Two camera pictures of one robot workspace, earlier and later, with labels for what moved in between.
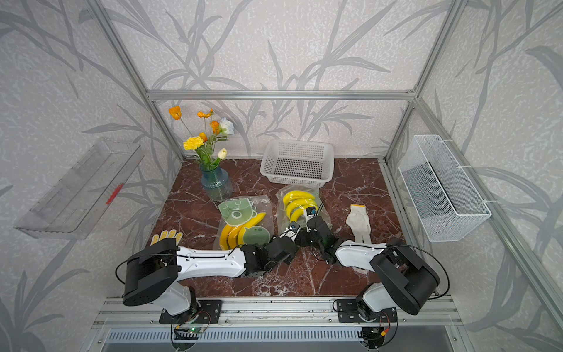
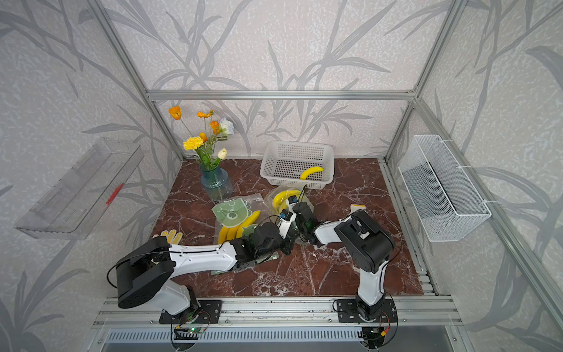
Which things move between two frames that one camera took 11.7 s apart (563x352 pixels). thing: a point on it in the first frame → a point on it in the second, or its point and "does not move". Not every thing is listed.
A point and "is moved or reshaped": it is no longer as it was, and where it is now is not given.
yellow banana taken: [299, 212] is moved or reshaped
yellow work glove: [164, 235] does not move
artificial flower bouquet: [208, 157] does not move
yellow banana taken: [297, 202] is moved or reshaped
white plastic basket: [297, 163] does not move
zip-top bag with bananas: [284, 221] → [278, 196]
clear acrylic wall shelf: [70, 210] does not move
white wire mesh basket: [445, 199] does not move
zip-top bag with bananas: [243, 220] does not move
